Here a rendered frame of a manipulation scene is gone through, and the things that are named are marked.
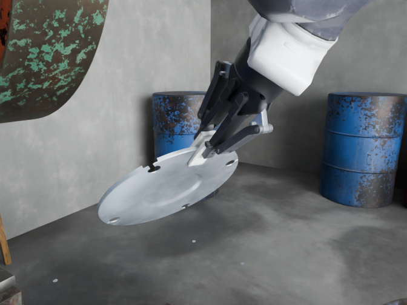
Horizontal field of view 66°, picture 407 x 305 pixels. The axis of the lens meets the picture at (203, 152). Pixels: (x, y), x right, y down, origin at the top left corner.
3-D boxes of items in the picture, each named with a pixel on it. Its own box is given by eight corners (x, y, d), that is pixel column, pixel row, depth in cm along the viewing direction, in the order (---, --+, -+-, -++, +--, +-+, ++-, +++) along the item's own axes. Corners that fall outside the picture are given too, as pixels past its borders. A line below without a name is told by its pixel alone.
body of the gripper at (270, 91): (313, 79, 38) (268, 126, 45) (278, 32, 41) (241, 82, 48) (272, 77, 34) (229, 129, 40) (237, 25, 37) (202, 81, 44)
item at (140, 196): (132, 234, 74) (131, 231, 75) (241, 181, 75) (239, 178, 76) (65, 207, 48) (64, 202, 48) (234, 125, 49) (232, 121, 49)
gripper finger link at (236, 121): (260, 89, 43) (266, 97, 42) (223, 141, 50) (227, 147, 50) (240, 89, 40) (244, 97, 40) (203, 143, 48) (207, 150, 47)
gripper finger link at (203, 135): (202, 135, 49) (200, 131, 49) (184, 158, 54) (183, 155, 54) (217, 133, 50) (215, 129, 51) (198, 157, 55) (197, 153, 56)
